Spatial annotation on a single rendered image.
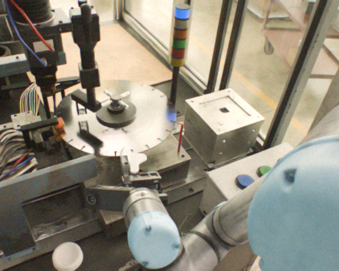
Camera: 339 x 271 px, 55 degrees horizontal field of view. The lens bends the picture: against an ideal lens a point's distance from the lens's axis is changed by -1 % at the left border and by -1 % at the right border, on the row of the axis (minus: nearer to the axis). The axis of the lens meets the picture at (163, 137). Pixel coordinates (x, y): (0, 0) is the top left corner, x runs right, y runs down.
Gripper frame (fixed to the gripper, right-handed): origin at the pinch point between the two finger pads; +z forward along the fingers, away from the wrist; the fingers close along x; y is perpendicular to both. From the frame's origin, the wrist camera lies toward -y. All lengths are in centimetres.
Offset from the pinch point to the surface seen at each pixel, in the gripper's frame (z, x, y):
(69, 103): 16.5, 17.6, -12.7
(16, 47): 66, 37, -36
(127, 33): 99, 47, 13
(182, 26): 19.6, 38.9, 21.0
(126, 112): 10.0, 15.1, 2.7
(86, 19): -12.3, 35.5, -6.1
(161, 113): 10.5, 14.3, 12.2
